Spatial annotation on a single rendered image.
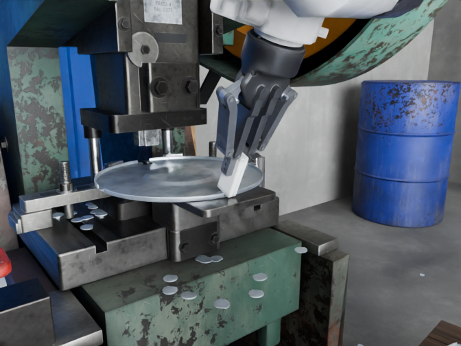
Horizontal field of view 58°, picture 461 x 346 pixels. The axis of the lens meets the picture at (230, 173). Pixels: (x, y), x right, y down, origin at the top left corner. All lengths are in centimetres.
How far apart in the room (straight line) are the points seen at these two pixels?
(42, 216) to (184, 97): 31
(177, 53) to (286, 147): 205
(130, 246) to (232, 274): 18
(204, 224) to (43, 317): 30
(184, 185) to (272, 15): 32
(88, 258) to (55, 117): 37
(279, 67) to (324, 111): 250
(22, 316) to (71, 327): 8
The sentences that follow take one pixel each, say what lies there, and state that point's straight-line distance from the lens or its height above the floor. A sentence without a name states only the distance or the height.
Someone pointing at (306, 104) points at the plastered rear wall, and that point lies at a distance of 285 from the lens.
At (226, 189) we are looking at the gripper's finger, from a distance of 62.
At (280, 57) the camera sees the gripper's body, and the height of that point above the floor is 98.
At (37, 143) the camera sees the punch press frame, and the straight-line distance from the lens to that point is 95.
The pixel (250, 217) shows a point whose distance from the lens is 84.
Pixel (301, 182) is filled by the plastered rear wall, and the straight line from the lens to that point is 294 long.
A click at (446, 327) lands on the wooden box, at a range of 121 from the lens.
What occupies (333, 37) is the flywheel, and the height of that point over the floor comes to 103.
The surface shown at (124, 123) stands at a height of 88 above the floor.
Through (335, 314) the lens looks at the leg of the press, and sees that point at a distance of 88.
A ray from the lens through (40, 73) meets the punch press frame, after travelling 94.
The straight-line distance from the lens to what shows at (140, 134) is 82.
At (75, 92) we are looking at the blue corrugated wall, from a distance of 196.
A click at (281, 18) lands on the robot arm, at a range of 49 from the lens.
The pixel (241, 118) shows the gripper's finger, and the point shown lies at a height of 90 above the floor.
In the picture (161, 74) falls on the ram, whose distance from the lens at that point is 72.
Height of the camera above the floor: 97
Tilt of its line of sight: 14 degrees down
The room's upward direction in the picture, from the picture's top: straight up
